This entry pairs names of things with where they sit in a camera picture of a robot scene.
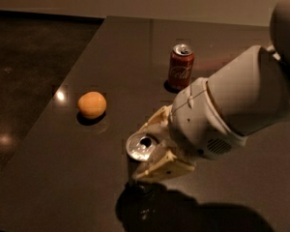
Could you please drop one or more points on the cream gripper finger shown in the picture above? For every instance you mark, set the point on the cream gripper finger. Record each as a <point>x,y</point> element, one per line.
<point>157,125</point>
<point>166,162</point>

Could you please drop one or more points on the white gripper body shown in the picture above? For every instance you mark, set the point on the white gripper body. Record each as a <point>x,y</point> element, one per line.
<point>196,118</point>

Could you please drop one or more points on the silver redbull can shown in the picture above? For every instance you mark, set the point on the silver redbull can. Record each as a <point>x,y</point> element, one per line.
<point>139,148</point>

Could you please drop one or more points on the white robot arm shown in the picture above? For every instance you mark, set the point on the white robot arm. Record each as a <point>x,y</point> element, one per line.
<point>252,91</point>

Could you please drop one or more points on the red coke can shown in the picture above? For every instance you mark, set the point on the red coke can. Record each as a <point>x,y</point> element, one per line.
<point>180,66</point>

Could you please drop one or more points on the orange fruit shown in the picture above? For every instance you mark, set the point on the orange fruit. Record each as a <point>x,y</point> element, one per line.
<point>92,105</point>

